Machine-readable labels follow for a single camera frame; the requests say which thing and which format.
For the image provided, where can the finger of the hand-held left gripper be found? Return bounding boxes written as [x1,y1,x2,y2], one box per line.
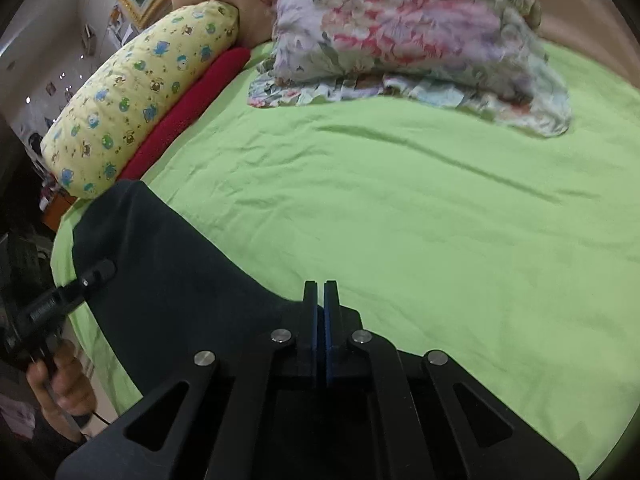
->
[59,259,117,307]

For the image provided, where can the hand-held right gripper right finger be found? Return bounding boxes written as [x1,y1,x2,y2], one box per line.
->
[324,281,581,480]

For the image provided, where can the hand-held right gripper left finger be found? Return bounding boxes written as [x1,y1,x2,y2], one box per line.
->
[55,281,319,480]

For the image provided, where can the black pants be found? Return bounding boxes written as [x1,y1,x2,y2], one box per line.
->
[71,180,363,416]

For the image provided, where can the person's left forearm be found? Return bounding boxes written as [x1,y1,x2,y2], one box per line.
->
[15,400,90,480]

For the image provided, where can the person's left hand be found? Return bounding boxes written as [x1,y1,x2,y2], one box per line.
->
[25,339,98,417]

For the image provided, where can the wooden bedside cabinet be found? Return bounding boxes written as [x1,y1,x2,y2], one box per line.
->
[40,191,77,233]

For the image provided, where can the green bed sheet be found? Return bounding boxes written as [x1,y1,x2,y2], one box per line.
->
[50,40,640,480]

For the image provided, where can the yellow printed bolster pillow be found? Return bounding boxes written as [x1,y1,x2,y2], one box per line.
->
[40,0,241,200]

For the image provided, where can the red cushion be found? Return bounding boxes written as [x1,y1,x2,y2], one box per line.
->
[116,46,252,182]

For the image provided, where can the purple pink floral pillow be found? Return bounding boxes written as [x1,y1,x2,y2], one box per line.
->
[270,0,543,92]

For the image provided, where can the light floral ruffled pillow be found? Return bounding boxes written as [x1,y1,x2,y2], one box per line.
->
[247,35,573,139]

